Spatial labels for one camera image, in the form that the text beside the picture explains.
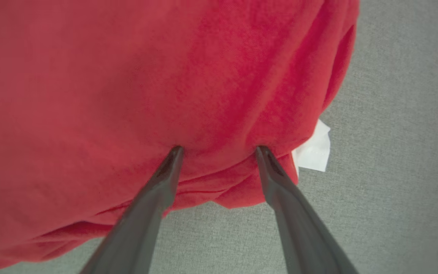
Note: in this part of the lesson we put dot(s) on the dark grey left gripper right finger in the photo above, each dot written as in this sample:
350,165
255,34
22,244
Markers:
302,236

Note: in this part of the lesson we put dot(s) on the grey fabric sofa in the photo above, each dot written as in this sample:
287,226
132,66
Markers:
394,190

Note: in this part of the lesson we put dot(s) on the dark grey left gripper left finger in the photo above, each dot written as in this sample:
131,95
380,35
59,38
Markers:
135,236

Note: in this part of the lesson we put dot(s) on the red shorts with white stripe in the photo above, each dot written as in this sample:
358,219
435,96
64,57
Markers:
127,95

